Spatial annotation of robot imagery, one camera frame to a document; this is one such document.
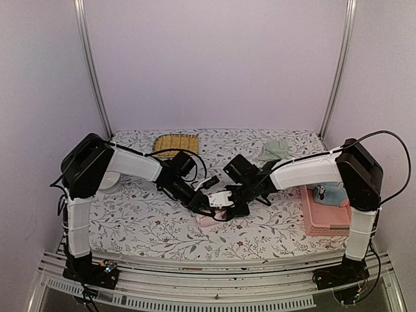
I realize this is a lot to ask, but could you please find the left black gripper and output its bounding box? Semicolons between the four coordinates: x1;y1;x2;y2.
164;179;215;218

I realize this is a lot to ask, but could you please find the pink towel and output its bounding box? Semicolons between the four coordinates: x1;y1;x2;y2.
196;209;228;228

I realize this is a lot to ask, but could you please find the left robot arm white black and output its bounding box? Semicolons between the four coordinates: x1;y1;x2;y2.
52;133;215;282

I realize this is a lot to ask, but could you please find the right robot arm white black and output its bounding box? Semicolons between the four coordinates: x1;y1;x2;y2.
224;138;384;283

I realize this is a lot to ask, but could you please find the light green towel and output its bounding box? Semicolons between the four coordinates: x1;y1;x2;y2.
258;138;289;161

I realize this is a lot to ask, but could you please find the woven bamboo tray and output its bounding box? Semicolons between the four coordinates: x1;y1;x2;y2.
153;134;198;153

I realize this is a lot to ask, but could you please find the pink plastic basket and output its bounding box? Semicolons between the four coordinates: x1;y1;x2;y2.
300;185;351;237

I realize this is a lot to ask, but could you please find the blue rolled towel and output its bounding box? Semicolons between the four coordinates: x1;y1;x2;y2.
313;182;350;207

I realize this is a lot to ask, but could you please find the white ceramic bowl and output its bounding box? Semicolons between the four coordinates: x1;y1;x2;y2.
98;172;121;194

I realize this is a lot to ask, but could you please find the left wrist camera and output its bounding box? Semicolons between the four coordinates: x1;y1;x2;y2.
193;176;220;191

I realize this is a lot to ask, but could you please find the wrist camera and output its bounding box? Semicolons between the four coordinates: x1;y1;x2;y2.
208;190;234;207
193;176;220;191

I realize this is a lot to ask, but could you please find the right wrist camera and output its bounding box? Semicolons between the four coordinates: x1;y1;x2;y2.
208;190;234;207

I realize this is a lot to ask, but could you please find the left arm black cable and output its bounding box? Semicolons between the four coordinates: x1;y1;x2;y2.
107;139;207;183

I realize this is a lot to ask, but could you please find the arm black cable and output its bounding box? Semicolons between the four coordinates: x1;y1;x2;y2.
253;130;411;205
107;139;207;183

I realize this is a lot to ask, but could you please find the aluminium front rail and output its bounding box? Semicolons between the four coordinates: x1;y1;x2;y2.
28;251;410;311

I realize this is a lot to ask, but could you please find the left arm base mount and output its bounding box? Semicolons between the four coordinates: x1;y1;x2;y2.
62;255;120;290

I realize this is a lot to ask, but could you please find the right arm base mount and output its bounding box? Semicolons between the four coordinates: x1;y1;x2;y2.
312;263;369;290

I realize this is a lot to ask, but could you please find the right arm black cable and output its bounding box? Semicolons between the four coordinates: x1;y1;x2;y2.
253;130;411;205

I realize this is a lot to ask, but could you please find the right aluminium frame post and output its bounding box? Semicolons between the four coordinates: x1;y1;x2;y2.
318;0;357;140

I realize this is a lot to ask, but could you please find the aluminium frame post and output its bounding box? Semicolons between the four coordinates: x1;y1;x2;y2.
318;0;357;140
73;0;113;138

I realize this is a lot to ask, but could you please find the left aluminium frame post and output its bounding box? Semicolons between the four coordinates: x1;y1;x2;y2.
73;0;113;138

